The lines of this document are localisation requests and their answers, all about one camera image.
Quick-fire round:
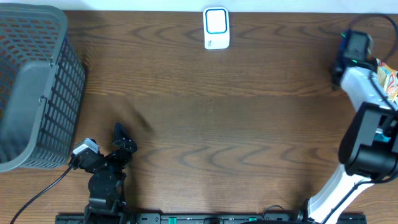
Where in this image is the yellow snack bag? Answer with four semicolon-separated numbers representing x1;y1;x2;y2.
377;59;398;104

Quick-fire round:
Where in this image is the teal mouthwash bottle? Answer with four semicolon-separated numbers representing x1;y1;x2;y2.
374;133;391;142

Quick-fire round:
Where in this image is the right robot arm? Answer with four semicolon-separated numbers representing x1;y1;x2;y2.
303;29;397;223

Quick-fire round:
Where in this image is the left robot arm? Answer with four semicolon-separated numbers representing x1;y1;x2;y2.
68;123;137;224

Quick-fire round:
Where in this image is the grey plastic mesh basket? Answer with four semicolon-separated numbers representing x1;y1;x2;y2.
1;3;86;172

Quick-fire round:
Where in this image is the black right camera cable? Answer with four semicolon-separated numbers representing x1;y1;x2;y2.
320;13;398;224

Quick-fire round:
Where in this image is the black camera cable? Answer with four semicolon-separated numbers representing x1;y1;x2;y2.
9;164;75;224
320;13;398;224

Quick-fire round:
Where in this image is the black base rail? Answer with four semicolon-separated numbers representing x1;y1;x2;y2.
55;212;368;224

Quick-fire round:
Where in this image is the black left camera cable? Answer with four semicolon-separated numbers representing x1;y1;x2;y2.
9;164;75;224

